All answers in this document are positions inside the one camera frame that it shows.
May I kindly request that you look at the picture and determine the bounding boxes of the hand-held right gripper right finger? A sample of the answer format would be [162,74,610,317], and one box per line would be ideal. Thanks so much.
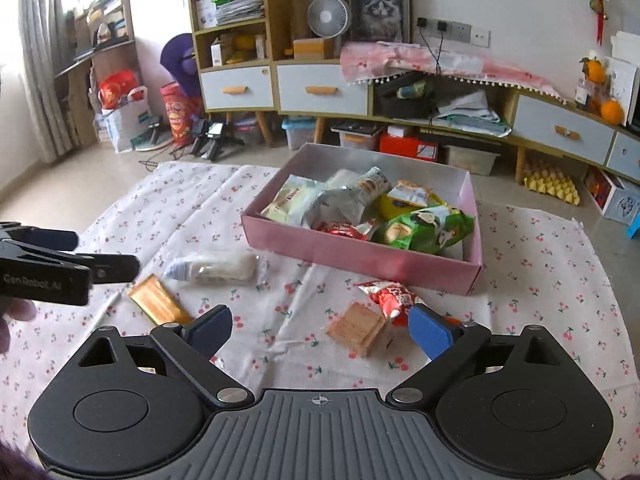
[387,302,564,407]

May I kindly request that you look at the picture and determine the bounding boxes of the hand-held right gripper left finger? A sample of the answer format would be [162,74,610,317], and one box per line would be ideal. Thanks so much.
[76,305,255,408]

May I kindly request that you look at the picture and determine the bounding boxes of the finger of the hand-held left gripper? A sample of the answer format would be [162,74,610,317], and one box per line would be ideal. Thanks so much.
[0,221,79,253]
[75,254,141,285]

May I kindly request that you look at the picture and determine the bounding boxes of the clear white snack packet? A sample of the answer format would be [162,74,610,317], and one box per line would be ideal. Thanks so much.
[162,252,268,287]

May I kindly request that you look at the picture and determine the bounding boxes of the green snack packet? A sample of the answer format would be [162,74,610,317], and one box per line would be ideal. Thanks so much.
[372,205,476,256]

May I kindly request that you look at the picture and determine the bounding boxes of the pink cardboard box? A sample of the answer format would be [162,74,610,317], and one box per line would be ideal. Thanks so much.
[241,142,484,297]

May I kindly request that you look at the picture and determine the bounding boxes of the yellow snack packet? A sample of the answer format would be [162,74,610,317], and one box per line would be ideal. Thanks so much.
[377,180,446,221]

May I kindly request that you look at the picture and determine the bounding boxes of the person's left hand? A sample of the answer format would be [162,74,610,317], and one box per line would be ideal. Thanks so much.
[0,296,38,356]

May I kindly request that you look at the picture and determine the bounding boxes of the cherry print cloth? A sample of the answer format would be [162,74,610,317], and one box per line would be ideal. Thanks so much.
[0,160,633,461]

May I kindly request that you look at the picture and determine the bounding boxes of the white shopping bag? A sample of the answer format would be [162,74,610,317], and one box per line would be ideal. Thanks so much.
[100,86,153,153]

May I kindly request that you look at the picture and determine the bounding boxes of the black tripod stands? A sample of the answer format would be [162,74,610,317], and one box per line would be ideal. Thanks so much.
[190,119,246,161]

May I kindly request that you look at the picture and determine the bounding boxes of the red plastic bag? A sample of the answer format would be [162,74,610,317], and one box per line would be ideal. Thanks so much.
[97,71,138,110]

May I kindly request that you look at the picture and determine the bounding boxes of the clear storage box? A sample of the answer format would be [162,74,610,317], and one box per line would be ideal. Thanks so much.
[440,142,501,177]

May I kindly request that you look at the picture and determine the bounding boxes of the grey curtain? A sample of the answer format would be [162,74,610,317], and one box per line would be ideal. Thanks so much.
[17,0,78,161]

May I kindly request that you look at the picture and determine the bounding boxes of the red box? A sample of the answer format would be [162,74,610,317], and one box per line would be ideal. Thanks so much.
[378,132,441,162]

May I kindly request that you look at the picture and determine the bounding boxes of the long wooden cabinet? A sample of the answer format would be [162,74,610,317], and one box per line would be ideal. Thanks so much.
[272,57,640,186]

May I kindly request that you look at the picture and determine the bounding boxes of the dark purple clothing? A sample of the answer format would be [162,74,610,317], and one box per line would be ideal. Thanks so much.
[0,442,46,480]

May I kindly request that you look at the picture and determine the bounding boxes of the wooden shelf rack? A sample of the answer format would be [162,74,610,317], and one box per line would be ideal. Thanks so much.
[52,0,141,148]

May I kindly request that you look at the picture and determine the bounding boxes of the yellow egg tray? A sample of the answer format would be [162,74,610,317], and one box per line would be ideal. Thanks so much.
[522,157,582,206]

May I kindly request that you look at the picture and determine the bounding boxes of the black lidded storage box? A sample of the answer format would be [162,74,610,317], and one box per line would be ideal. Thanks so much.
[331,119,383,151]

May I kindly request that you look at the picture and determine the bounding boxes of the blue lidded storage box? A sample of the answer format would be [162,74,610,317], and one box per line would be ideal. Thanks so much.
[281,117,321,151]

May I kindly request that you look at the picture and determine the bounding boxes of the pile of papers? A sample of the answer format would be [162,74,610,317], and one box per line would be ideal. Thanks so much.
[432,91,513,137]

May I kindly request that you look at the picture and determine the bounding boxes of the white printed cardboard box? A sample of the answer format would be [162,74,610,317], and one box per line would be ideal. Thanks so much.
[582,165,640,220]

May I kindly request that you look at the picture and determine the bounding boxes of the black bag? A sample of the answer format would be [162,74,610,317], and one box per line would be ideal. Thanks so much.
[372,71,441,120]

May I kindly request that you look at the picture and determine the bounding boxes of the pink lace cloth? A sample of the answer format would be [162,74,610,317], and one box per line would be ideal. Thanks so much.
[340,41,568,106]

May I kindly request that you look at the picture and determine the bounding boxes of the tall wooden shelf cabinet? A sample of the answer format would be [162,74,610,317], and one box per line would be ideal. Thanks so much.
[187,0,293,147]

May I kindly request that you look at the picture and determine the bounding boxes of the stack of documents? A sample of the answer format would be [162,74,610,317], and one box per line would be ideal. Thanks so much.
[196,0,266,28]

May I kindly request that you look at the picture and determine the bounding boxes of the orange cardboard box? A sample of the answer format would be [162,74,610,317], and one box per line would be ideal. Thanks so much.
[293,37,335,60]

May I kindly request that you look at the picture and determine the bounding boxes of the white boxes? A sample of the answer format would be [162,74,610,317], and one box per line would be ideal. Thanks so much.
[607,30,640,126]

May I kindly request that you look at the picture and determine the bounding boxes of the small white fan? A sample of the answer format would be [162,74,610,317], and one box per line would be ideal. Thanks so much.
[306,0,351,38]

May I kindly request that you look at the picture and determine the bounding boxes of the framed cat picture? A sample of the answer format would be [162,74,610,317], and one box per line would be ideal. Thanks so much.
[342,0,413,45]

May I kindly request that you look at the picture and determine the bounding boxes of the red hanging ornament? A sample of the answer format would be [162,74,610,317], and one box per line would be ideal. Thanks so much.
[589,0,611,43]

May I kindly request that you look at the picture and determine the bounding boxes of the white drawer wooden handle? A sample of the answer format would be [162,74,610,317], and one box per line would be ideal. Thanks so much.
[605,132,640,181]
[200,66,275,111]
[276,63,369,115]
[511,94,616,163]

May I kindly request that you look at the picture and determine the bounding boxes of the black cable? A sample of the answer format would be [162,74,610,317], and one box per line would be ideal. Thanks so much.
[417,27,447,86]

